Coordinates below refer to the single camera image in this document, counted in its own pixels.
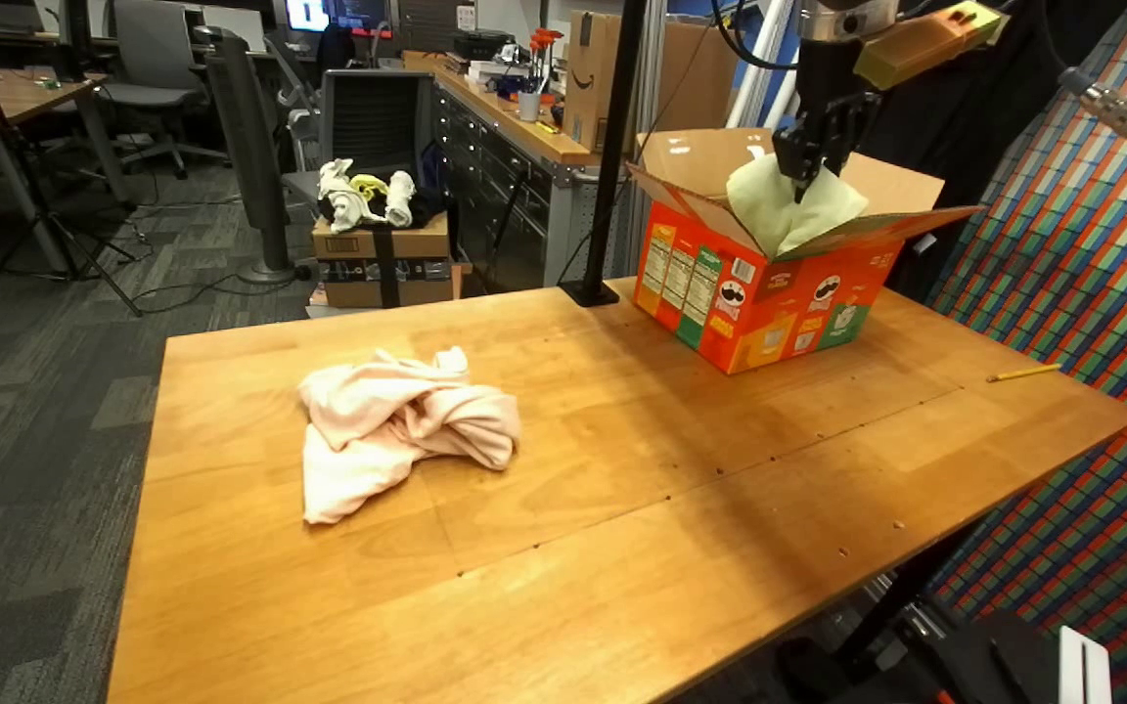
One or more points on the white pole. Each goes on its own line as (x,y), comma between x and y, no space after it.
(783,60)
(752,64)

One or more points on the large brown cardboard sheet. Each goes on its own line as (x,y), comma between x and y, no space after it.
(694,73)

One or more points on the light green cloth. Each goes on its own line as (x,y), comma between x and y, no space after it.
(783,207)

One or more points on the workbench with drawers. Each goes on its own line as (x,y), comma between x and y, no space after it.
(497,156)

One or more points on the black vertical pole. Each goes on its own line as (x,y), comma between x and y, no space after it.
(616,156)

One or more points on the grey office chair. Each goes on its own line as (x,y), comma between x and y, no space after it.
(155,53)

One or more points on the wooden office desk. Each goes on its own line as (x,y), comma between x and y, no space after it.
(3,98)

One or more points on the pink cloth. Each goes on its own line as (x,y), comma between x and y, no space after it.
(380,416)

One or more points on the brown cardboard box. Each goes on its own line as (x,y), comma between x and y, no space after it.
(355,244)

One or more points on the Amazon cardboard box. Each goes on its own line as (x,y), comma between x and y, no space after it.
(590,78)

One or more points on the black open cabinet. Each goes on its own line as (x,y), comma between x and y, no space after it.
(373,121)

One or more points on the orange Pringles cardboard box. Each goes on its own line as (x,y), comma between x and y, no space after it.
(772,306)

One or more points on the white and yellow bundle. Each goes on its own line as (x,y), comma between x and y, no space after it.
(343,197)

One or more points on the black tripod stand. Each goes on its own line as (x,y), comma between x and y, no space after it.
(52,224)

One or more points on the black tower column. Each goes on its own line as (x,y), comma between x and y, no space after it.
(251,156)

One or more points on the black curtain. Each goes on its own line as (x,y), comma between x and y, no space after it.
(980,141)

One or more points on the black stand with white plate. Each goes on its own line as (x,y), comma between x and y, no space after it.
(980,666)

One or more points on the colourful patterned backdrop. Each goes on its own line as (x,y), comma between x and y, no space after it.
(1085,326)

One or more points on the yellow pencil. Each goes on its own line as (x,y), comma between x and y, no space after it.
(1024,374)

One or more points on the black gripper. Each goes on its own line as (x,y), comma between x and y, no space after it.
(835,90)

